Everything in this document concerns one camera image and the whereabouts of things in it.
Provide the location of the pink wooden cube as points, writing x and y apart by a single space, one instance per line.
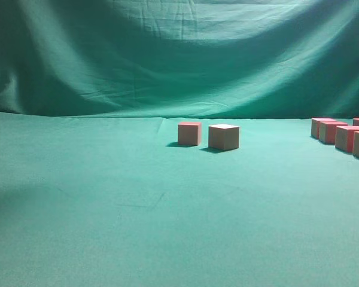
189 133
224 137

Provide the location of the pink cube second row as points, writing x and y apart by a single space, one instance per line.
327 131

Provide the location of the pink cube third row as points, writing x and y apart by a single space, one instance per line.
345 138

